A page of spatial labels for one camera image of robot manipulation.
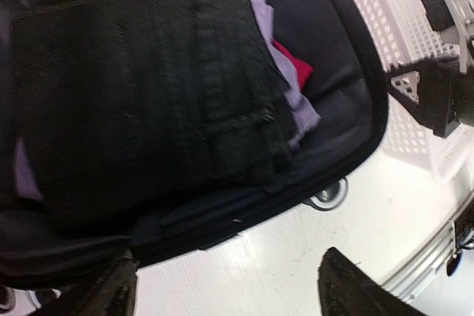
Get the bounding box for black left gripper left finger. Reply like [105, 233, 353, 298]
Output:
[44, 250, 138, 315]

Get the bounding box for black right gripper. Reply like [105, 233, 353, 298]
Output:
[385, 56, 473, 138]

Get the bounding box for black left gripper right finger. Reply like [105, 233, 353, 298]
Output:
[318, 247, 418, 316]

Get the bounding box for pink hard-shell kids suitcase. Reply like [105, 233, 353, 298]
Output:
[1, 0, 388, 289]

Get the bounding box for black denim jeans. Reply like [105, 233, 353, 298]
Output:
[10, 0, 295, 229]

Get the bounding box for white perforated plastic basket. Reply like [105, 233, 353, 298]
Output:
[354, 0, 473, 181]

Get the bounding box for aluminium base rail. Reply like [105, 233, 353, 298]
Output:
[381, 197, 474, 302]

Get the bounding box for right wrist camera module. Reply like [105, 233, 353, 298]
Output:
[421, 0, 473, 74]

